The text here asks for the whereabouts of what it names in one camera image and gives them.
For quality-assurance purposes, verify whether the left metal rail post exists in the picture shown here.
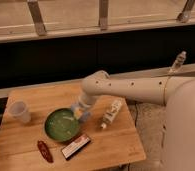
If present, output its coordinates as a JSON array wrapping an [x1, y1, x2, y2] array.
[[27, 0, 46, 36]]

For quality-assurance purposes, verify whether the green ceramic bowl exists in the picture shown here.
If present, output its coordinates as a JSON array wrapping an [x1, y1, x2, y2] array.
[[44, 108, 80, 142]]

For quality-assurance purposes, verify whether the metal rail post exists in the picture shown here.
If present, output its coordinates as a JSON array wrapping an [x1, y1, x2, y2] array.
[[177, 0, 195, 23], [27, 0, 46, 36], [99, 0, 109, 30]]

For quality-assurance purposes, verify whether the middle metal rail post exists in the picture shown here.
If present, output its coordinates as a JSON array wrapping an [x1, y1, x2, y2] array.
[[99, 0, 109, 30]]

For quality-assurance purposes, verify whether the red white black box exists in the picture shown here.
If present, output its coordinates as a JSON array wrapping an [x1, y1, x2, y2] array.
[[61, 134, 91, 160]]

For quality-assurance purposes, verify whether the grey metal bracket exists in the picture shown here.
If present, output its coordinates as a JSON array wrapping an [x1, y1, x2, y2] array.
[[168, 51, 186, 74]]

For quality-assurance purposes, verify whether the dark red oval case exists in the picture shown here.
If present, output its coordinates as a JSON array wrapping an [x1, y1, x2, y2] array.
[[37, 141, 53, 163]]

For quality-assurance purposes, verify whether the right metal rail post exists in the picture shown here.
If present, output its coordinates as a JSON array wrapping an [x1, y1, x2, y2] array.
[[177, 0, 195, 23]]

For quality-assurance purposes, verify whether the translucent plastic cup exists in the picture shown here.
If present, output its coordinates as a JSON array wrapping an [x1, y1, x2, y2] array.
[[8, 101, 31, 124]]

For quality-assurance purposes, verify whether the white squeeze bottle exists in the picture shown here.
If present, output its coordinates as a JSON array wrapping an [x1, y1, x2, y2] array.
[[101, 99, 123, 129]]

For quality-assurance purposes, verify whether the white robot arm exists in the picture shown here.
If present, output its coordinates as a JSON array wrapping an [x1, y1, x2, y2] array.
[[79, 71, 195, 171]]

